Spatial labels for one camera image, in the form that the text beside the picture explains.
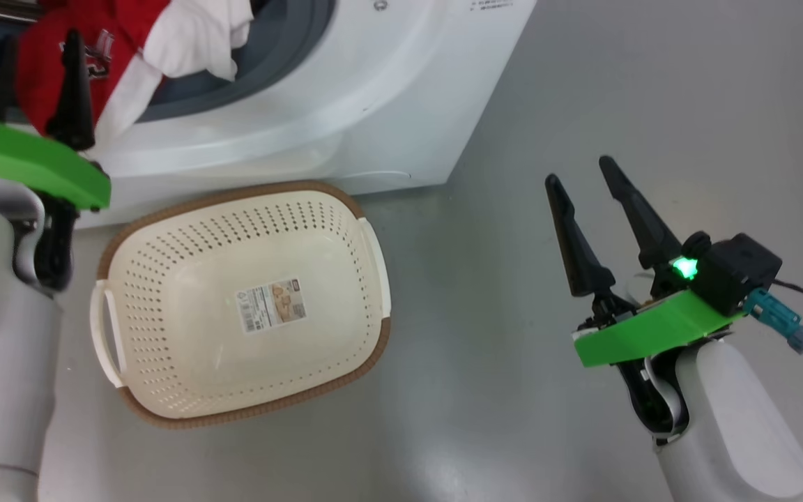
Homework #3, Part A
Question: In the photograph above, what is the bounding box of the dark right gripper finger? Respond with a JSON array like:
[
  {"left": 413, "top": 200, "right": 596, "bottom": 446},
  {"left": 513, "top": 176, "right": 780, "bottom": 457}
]
[
  {"left": 598, "top": 155, "right": 685, "bottom": 270},
  {"left": 545, "top": 174, "right": 615, "bottom": 298}
]

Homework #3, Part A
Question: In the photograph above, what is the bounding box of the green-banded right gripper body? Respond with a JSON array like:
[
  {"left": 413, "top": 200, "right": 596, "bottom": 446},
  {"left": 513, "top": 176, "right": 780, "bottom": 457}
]
[{"left": 573, "top": 268, "right": 751, "bottom": 441}]

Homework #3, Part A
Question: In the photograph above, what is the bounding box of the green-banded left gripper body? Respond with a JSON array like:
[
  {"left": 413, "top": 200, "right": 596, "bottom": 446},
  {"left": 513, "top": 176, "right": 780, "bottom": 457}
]
[{"left": 0, "top": 123, "right": 111, "bottom": 291}]

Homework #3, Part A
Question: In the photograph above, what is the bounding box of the red and white garment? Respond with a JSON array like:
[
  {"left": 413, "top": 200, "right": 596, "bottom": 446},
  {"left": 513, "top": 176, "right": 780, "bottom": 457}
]
[{"left": 15, "top": 0, "right": 254, "bottom": 151}]

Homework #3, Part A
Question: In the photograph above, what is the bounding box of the grey rubber door gasket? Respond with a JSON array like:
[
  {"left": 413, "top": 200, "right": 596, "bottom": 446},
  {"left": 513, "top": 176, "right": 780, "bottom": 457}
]
[{"left": 137, "top": 0, "right": 336, "bottom": 123}]

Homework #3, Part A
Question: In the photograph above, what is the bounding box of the white front-load washing machine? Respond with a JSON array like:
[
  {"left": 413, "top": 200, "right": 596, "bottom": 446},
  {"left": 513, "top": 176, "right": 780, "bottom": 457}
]
[{"left": 0, "top": 0, "right": 537, "bottom": 231}]

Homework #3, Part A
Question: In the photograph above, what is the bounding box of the cream basket with brown rim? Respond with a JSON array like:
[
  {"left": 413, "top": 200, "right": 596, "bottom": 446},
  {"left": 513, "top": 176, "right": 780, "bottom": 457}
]
[{"left": 90, "top": 180, "right": 392, "bottom": 429}]

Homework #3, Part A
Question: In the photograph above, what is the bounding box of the paper product label in basket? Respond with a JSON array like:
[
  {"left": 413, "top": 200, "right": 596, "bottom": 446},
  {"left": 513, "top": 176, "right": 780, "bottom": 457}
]
[{"left": 236, "top": 279, "right": 307, "bottom": 334}]

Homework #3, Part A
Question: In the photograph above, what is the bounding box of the teal right camera cable plug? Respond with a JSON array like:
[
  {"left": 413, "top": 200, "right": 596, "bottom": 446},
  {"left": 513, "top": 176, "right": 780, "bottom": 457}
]
[{"left": 747, "top": 289, "right": 803, "bottom": 354}]

